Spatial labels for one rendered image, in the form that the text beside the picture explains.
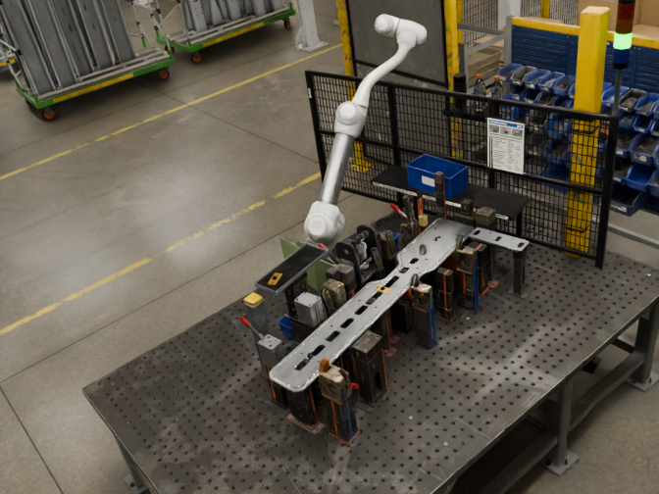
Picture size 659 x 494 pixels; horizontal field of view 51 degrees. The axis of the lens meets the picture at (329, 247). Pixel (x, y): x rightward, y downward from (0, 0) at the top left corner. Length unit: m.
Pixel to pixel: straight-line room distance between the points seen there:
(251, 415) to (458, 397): 0.92
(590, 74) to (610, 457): 1.89
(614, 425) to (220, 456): 2.08
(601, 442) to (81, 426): 2.94
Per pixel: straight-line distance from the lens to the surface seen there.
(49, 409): 4.72
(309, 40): 9.98
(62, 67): 9.49
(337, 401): 2.78
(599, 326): 3.48
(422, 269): 3.31
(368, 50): 5.81
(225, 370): 3.40
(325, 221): 3.51
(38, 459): 4.44
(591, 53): 3.40
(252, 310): 3.01
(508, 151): 3.73
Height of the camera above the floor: 2.95
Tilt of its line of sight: 33 degrees down
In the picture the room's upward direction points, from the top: 9 degrees counter-clockwise
